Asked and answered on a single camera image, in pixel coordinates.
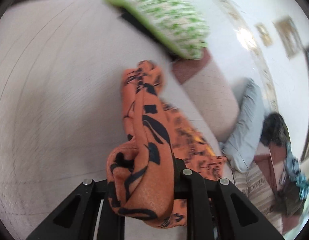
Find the striped floral bed sheet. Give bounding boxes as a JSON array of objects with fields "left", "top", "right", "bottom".
[{"left": 233, "top": 162, "right": 283, "bottom": 233}]

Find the green white patterned pillow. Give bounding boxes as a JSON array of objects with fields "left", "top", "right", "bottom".
[{"left": 105, "top": 0, "right": 209, "bottom": 60}]

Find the beige quilted bolster cushion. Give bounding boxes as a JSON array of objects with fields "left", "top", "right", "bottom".
[{"left": 172, "top": 48, "right": 240, "bottom": 142}]

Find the orange black floral garment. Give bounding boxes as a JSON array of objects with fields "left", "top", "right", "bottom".
[{"left": 106, "top": 61, "right": 227, "bottom": 228}]

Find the blue patterned cloth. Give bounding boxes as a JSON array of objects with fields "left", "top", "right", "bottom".
[{"left": 285, "top": 141, "right": 309, "bottom": 200}]

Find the light blue pillow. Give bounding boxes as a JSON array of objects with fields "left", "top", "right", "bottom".
[{"left": 222, "top": 79, "right": 265, "bottom": 173}]

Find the dark fuzzy item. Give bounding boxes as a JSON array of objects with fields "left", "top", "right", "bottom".
[{"left": 260, "top": 112, "right": 290, "bottom": 147}]

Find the small framed wall picture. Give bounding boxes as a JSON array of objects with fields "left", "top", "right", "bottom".
[{"left": 255, "top": 23, "right": 273, "bottom": 47}]

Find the beige quilted bed cover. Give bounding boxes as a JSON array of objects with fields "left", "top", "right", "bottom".
[{"left": 0, "top": 0, "right": 221, "bottom": 239}]

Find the black folded cloth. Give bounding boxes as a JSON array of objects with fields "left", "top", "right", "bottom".
[{"left": 119, "top": 8, "right": 180, "bottom": 62}]

